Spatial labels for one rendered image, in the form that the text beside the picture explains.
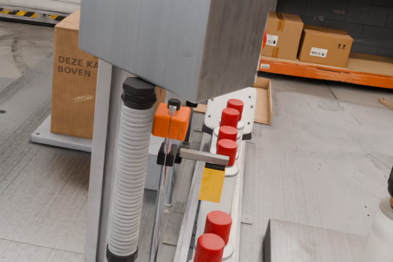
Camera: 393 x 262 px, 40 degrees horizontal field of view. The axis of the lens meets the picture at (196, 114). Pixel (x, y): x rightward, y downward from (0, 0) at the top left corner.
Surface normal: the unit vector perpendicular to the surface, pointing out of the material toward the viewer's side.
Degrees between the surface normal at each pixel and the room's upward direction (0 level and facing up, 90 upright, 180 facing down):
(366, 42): 90
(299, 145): 0
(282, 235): 0
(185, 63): 90
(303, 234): 0
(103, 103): 90
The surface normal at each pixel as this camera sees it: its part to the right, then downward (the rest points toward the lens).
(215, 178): -0.11, 0.39
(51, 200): 0.15, -0.91
